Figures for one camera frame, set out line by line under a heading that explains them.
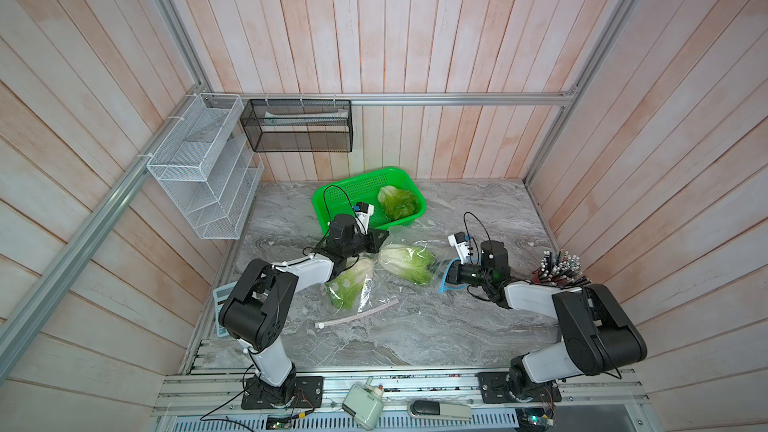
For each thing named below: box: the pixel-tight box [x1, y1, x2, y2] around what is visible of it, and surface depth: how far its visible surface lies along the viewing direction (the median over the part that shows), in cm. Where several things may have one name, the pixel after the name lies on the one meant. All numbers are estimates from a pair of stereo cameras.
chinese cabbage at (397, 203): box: [378, 185, 420, 221], surface depth 104 cm
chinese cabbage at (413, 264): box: [378, 244, 436, 286], surface depth 89 cm
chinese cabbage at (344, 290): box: [326, 257, 375, 310], surface depth 87 cm
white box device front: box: [342, 377, 384, 431], surface depth 69 cm
